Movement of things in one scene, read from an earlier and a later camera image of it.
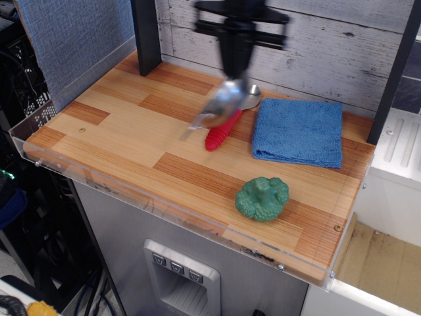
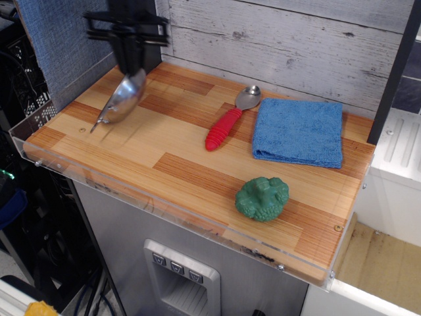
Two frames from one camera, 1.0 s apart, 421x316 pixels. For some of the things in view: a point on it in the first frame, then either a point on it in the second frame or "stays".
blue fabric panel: (74, 41) stays
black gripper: (239, 26) → (125, 22)
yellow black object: (41, 308) stays
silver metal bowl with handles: (225, 102) → (123, 97)
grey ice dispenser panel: (181, 286) stays
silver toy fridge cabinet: (162, 266) stays
